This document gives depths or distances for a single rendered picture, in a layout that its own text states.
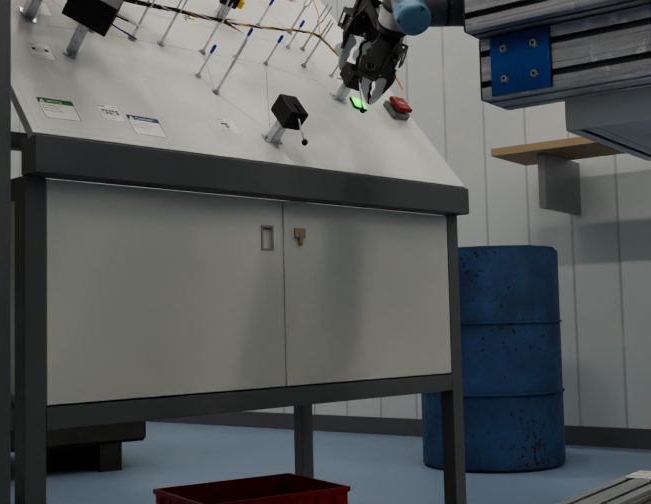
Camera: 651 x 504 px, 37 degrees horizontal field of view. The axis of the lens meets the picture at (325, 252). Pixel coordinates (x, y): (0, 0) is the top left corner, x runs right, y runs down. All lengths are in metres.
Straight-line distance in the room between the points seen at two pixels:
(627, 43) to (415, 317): 1.17
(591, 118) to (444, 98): 3.23
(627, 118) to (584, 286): 2.87
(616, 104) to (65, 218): 0.95
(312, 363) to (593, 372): 2.31
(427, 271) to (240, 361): 0.62
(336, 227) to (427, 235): 0.31
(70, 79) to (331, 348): 0.80
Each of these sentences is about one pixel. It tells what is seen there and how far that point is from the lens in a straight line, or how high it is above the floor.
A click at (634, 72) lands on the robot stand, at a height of 0.85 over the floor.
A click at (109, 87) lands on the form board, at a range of 1.98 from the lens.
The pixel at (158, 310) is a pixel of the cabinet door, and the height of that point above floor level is 0.56.
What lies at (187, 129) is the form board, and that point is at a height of 0.92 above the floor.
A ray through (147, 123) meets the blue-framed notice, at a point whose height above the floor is 0.92.
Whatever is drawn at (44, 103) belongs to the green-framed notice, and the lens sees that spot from 1.84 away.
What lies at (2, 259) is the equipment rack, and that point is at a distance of 1.68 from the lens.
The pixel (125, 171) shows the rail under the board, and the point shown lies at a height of 0.82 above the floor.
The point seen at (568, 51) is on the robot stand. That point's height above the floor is 0.89.
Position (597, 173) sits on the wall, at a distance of 4.30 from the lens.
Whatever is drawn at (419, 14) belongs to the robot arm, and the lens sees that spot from 2.10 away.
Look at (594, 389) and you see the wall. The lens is 4.29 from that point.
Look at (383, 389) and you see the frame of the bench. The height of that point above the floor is 0.38.
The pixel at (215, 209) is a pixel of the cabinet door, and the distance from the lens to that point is 1.98.
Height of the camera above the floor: 0.53
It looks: 4 degrees up
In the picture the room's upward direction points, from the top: 1 degrees counter-clockwise
